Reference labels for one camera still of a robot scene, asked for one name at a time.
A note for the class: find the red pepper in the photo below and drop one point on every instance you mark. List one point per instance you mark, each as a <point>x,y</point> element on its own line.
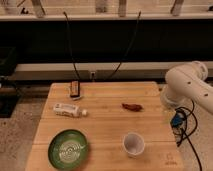
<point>132,107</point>

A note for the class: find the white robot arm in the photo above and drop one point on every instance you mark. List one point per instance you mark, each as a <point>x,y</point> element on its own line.
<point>187,81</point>

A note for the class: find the white ceramic cup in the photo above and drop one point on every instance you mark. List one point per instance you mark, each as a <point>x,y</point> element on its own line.
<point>133,144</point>

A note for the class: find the small dark box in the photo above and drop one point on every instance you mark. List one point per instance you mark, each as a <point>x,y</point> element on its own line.
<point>75,89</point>

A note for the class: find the green patterned bowl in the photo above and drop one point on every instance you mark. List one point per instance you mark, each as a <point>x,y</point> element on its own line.
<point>68,150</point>

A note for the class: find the blue power adapter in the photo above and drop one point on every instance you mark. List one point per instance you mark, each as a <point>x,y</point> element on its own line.
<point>177,120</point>

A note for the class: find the white wall outlet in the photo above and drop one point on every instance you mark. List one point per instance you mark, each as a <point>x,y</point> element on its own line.
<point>92,75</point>

